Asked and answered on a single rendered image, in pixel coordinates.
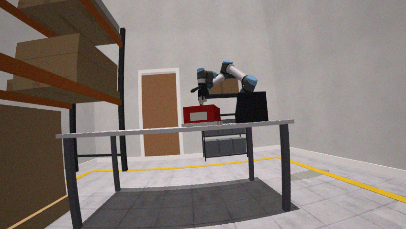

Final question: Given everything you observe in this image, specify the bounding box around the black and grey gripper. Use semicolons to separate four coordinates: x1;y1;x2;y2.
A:
198;83;209;105

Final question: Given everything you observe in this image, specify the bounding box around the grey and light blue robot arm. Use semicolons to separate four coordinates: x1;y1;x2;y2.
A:
197;60;258;92

